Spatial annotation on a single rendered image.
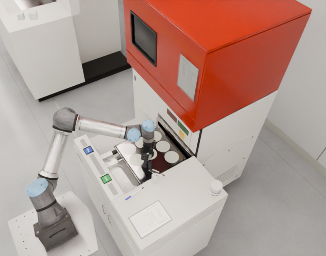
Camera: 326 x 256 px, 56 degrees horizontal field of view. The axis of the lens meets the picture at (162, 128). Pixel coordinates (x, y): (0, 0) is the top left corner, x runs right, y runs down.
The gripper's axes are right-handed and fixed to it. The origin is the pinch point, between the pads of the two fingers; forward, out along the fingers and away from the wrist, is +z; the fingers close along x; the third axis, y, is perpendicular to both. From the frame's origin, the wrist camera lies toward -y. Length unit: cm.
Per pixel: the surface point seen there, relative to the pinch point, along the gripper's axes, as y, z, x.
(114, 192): -31.5, -4.3, 11.4
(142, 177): -13.4, 1.4, -0.7
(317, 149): 104, 69, -146
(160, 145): 15.6, 1.3, -5.1
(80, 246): -63, 9, 22
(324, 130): 107, 44, -143
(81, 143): -2.7, -4.7, 46.2
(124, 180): -17.7, 3.3, 10.1
